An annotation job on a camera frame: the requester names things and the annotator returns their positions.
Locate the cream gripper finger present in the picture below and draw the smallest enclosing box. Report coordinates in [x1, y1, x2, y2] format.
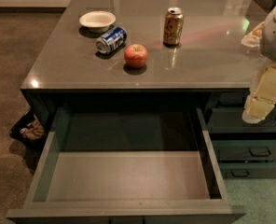
[241, 22, 264, 48]
[241, 62, 276, 124]

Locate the red apple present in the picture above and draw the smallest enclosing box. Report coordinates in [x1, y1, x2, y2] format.
[124, 44, 148, 69]

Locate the closed lower side drawer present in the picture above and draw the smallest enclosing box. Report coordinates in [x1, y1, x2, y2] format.
[219, 162, 276, 179]

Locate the open grey top drawer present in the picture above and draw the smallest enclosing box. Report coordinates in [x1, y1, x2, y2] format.
[7, 106, 245, 224]

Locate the gold upright soda can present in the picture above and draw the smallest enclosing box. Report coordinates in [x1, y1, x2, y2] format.
[163, 7, 184, 46]

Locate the blue soda can lying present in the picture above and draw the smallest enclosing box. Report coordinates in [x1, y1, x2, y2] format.
[96, 27, 128, 54]

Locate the grey counter cabinet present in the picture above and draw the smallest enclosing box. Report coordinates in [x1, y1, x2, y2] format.
[21, 0, 276, 128]

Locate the white paper bowl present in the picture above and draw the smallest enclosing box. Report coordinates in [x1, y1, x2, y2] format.
[79, 11, 116, 33]

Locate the black bin with trash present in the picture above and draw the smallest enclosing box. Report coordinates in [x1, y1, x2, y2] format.
[9, 109, 47, 149]

